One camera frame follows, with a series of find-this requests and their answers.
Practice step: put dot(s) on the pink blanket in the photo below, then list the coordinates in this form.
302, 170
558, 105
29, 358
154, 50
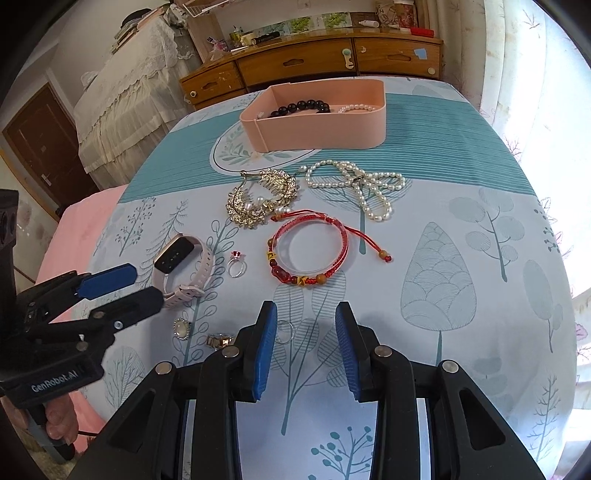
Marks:
78, 230

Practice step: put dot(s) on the wooden desk drawer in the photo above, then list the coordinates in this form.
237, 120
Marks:
212, 85
397, 57
295, 64

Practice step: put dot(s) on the wooden desk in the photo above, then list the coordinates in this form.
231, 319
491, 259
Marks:
295, 62

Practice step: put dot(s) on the cream mug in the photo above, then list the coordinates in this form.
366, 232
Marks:
248, 40

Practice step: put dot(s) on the teal drawer hook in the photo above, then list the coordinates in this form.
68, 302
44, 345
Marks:
347, 57

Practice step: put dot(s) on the brown wooden door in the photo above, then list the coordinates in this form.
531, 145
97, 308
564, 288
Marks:
41, 138

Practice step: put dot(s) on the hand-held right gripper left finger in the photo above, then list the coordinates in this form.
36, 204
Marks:
265, 353

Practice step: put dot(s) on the red case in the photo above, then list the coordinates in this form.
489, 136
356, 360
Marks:
421, 32

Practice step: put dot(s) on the floral patterned container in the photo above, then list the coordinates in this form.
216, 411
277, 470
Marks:
392, 13

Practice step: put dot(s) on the floral white curtain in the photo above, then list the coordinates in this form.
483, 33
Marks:
531, 69

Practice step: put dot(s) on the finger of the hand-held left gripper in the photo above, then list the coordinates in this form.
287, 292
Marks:
134, 304
108, 279

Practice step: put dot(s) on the cream lace furniture cover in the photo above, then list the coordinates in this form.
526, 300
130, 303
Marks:
129, 106

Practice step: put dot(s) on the stack of books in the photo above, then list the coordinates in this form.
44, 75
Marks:
131, 27

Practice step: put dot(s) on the person's left hand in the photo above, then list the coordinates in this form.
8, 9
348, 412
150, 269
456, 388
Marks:
61, 417

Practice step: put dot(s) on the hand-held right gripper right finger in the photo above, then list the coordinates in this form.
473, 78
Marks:
347, 353

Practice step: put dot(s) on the wooden desk shelf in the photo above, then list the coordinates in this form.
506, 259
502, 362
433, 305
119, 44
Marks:
203, 39

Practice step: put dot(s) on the gold rhinestone hair comb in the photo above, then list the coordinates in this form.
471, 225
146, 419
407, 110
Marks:
241, 203

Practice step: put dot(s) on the pink plastic box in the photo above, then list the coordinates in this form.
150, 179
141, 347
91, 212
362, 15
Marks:
314, 134

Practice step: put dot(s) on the blue sticker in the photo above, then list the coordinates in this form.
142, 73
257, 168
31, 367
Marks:
420, 53

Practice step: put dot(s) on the white tube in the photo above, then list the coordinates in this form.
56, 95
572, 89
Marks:
371, 23

